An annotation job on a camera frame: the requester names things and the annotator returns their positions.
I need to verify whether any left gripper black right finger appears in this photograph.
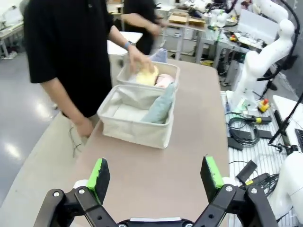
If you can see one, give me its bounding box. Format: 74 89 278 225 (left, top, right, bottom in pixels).
193 155 279 227

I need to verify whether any black cable bundle sleeve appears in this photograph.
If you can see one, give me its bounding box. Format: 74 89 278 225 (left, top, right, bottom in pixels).
258 0 301 95

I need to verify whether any pink towel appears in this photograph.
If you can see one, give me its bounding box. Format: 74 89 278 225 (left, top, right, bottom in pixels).
155 73 176 88

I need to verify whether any white panel board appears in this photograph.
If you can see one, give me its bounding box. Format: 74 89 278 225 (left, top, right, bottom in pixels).
236 9 279 45

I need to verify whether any black adapter with yellow label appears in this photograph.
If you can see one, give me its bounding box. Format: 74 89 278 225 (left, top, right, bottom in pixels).
236 160 258 183

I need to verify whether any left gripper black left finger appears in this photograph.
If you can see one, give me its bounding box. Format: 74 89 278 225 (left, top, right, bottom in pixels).
33 157 118 227

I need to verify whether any person's left forearm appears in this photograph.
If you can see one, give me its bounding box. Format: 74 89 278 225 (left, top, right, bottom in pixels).
107 25 133 52

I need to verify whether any pale teal towel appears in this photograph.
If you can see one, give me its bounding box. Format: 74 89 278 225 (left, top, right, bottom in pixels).
141 82 176 125

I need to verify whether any black camera stand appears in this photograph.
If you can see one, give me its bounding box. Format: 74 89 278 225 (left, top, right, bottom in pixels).
268 94 303 152

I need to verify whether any yellow red emergency stop button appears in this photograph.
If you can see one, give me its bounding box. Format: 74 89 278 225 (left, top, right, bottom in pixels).
257 99 270 114

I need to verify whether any black keyboard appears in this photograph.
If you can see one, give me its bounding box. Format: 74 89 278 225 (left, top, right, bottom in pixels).
294 128 303 152

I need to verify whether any yellow black hand tool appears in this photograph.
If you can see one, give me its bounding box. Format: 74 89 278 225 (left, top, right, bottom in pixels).
246 115 272 124

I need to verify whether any person in black polo shirt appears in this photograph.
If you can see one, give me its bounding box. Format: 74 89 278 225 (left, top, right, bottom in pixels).
23 0 116 147

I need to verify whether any person's right hand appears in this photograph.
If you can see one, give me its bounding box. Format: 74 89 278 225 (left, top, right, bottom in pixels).
75 115 95 139

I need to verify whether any person's left hand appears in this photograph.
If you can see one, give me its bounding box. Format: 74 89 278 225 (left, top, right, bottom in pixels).
127 46 153 73

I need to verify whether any black power brick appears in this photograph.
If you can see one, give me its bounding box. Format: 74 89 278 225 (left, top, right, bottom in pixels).
231 129 252 140
227 137 244 151

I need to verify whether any grey-legged background workbench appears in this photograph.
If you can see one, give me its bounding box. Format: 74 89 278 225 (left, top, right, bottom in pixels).
165 21 206 62

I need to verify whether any yellow towel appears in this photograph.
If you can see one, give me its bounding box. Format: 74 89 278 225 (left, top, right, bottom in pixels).
136 65 159 86

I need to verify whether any cardboard box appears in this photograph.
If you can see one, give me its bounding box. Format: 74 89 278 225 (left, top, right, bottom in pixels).
188 17 206 26
168 12 189 24

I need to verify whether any blue-grey towel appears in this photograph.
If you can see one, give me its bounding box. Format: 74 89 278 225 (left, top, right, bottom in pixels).
148 48 168 64

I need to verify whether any person's right forearm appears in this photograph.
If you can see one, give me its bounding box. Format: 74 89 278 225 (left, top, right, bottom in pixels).
41 77 87 125

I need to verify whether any bystander in black shirt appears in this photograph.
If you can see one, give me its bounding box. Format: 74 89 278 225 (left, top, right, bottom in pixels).
122 0 164 56

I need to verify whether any cream fabric storage bin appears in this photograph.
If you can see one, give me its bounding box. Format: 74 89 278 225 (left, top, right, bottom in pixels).
116 60 181 92
97 84 177 149

